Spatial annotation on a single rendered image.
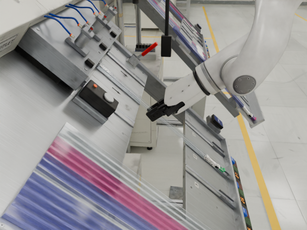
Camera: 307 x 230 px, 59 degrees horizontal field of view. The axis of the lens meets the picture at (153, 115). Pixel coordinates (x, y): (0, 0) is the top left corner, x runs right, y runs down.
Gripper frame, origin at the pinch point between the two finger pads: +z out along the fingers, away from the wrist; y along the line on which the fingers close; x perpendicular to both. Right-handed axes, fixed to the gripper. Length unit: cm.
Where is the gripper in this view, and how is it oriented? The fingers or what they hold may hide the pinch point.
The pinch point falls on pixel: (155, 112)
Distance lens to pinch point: 75.7
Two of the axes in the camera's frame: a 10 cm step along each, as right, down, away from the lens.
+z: -7.8, 4.9, 3.9
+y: -1.0, 5.2, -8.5
